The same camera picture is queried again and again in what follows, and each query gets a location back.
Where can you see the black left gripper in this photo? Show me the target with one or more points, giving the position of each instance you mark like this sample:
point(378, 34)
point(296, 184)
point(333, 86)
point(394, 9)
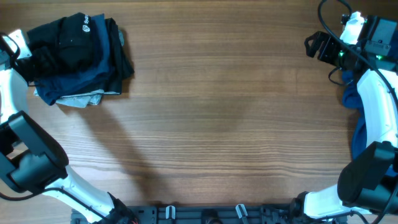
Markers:
point(46, 60)

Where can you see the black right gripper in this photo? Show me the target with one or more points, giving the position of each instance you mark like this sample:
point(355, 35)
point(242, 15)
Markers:
point(325, 55)

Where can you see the black polo shirt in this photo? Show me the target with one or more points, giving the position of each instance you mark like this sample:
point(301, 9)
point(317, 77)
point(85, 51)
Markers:
point(62, 46)

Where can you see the blue polo shirt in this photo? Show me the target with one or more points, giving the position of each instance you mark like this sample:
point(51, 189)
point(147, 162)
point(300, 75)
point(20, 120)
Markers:
point(357, 124)

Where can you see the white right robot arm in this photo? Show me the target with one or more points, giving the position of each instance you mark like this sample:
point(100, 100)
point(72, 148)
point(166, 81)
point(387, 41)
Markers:
point(366, 52)

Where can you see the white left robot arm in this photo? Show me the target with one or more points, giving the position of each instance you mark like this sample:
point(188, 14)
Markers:
point(33, 163)

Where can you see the folded blue denim shorts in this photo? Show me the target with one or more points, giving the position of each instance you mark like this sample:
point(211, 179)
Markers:
point(85, 82)

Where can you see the folded dark green garment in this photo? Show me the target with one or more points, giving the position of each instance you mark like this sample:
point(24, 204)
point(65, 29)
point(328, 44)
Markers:
point(122, 65)

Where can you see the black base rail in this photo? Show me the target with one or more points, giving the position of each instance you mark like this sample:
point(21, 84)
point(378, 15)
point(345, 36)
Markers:
point(264, 214)

